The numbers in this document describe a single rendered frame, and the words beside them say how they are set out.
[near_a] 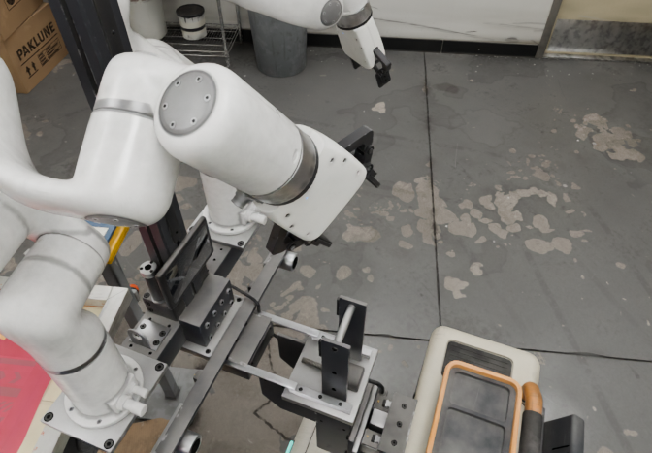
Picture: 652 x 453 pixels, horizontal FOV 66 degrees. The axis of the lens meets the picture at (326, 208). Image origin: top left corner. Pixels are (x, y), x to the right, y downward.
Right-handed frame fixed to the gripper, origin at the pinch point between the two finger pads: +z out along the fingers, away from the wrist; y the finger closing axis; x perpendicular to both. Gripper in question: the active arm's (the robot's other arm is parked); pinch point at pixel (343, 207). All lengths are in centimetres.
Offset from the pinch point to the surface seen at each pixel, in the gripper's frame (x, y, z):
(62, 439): 25, -69, 20
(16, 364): 48, -72, 22
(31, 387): 41, -72, 22
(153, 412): 63, -115, 110
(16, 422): 36, -75, 19
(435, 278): 33, -8, 188
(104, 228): 71, -48, 40
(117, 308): 44, -52, 32
